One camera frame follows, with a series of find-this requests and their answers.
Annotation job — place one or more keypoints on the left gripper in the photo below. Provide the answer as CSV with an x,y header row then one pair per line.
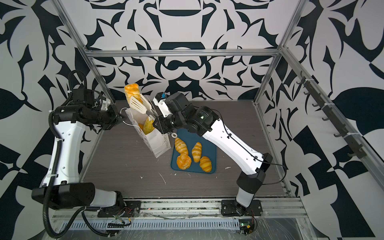
x,y
115,117

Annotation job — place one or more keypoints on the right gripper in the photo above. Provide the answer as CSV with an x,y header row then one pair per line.
x,y
164,126

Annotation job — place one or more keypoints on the croissant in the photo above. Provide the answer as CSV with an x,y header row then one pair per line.
x,y
197,152
181,146
148,126

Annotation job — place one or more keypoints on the white paper bag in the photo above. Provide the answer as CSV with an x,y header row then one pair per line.
x,y
155,141

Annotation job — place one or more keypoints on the metal tongs white tips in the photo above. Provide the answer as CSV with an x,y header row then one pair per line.
x,y
145,107

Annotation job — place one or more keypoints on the small striped bread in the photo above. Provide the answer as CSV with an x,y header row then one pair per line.
x,y
132,90

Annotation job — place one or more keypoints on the round flaky pastry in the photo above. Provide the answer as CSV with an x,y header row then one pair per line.
x,y
184,161

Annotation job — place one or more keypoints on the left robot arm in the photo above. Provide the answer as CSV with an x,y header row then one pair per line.
x,y
61,187

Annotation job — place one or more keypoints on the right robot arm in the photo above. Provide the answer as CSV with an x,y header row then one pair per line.
x,y
208,124

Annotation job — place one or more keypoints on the teal tray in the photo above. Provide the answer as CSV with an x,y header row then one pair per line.
x,y
208,149

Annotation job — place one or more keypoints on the striped bun bottom right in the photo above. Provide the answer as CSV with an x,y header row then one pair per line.
x,y
206,164

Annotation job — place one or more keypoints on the small circuit board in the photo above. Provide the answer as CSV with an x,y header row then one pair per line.
x,y
247,227

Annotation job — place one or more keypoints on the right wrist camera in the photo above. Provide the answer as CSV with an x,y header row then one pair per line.
x,y
171,105

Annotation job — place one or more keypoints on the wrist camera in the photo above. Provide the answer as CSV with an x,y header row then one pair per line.
x,y
171,105
90,98

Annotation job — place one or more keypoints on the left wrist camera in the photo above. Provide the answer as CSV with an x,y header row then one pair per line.
x,y
90,98

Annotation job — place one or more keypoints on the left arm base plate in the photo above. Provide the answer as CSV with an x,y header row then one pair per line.
x,y
126,210

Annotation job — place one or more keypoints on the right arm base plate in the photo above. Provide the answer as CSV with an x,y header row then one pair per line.
x,y
231,208

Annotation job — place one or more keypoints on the wall hook rail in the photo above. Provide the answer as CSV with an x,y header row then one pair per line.
x,y
334,115

